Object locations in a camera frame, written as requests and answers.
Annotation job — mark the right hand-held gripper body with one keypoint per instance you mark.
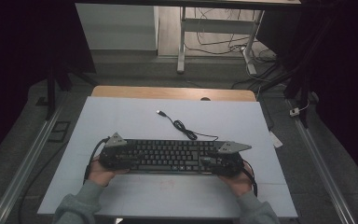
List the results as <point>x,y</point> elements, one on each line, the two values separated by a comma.
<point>228,165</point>

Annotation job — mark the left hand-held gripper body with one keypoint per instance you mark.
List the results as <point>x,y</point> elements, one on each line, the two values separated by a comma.
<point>113,158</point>

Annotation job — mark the black computer keyboard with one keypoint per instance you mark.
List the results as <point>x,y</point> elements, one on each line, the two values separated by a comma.
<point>167,155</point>

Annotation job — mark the person's left hand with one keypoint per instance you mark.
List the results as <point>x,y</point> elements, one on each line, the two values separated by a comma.
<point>101,175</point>

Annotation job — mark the person's right hand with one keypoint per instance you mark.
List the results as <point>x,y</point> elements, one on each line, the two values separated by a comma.
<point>239,185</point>

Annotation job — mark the white paper tag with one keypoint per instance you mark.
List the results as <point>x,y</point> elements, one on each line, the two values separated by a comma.
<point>276,141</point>

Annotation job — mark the small white box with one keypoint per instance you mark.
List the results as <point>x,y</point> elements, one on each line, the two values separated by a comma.
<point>294,112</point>

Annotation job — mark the black metal stand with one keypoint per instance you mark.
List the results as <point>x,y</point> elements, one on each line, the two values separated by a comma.
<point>304,90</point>
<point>51,93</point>

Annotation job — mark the white cabinet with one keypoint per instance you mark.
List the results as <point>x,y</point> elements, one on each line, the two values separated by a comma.
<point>118,28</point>

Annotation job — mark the dark curtain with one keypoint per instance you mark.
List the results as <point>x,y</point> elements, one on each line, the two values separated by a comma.
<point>12,46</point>
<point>345,62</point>

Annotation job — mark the aluminium rail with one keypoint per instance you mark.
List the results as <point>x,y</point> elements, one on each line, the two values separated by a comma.
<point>21,174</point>
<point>320,168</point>

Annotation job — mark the white desk frame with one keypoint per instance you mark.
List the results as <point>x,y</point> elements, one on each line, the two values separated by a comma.
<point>213,25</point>

